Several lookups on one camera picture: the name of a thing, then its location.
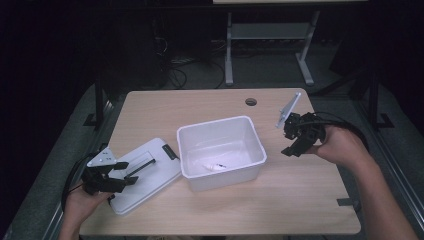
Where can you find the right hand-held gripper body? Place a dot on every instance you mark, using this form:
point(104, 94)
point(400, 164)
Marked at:
point(300, 128)

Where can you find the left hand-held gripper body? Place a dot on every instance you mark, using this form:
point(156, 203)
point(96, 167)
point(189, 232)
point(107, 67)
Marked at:
point(100, 180)

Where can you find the white plastic storage box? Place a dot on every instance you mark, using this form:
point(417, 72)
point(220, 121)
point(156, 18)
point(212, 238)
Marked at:
point(221, 150)

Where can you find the person's left hand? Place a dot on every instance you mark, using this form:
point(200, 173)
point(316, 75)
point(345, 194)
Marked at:
point(81, 206)

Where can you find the person's right hand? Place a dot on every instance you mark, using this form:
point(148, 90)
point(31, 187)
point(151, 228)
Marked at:
point(340, 145)

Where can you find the black metal stand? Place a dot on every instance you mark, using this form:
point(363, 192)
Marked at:
point(374, 103)
point(99, 103)

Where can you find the dark grey tape strip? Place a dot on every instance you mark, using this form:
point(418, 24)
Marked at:
point(346, 202)

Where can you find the aluminium rail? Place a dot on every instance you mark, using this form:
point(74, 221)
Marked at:
point(50, 213)
point(400, 180)

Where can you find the grey metal frame table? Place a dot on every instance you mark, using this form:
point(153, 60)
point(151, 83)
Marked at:
point(266, 31)

